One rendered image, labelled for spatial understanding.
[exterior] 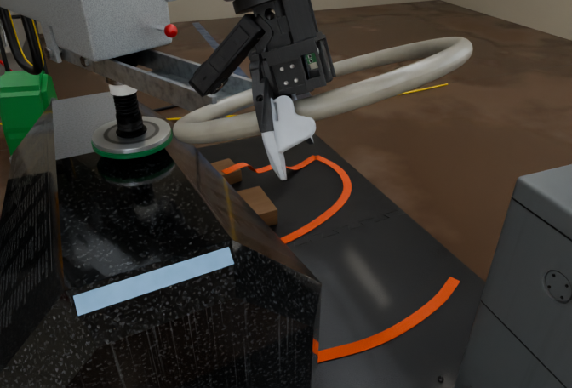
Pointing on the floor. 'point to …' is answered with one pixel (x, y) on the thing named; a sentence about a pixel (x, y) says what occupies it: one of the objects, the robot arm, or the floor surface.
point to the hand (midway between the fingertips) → (294, 162)
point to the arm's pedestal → (527, 293)
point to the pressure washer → (23, 99)
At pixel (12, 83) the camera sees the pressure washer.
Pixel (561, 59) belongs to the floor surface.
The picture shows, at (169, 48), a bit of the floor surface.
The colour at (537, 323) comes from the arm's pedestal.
